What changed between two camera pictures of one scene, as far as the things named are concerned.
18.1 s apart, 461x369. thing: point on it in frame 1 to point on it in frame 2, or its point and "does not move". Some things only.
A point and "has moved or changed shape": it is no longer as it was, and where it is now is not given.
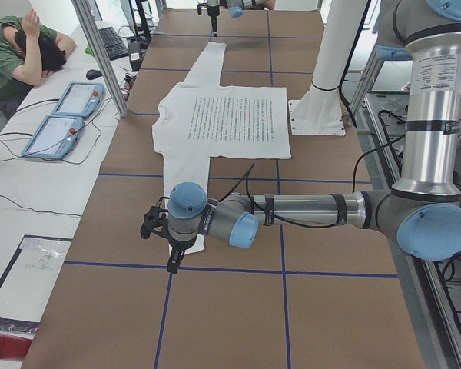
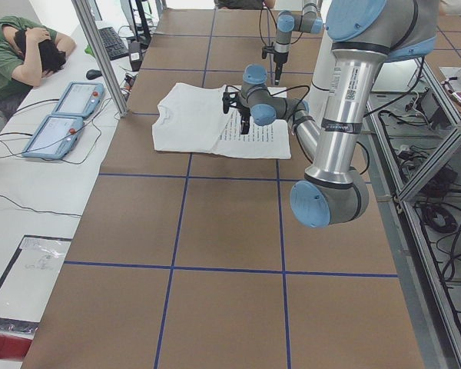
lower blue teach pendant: (54, 137) does not move
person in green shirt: (19, 55) does not move
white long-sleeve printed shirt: (199, 119) has moved or changed shape
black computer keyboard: (115, 48) does not move
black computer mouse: (94, 74) does not move
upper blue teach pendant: (81, 99) does not move
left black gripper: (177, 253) to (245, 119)
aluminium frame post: (83, 11) does not move
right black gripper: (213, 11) to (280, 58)
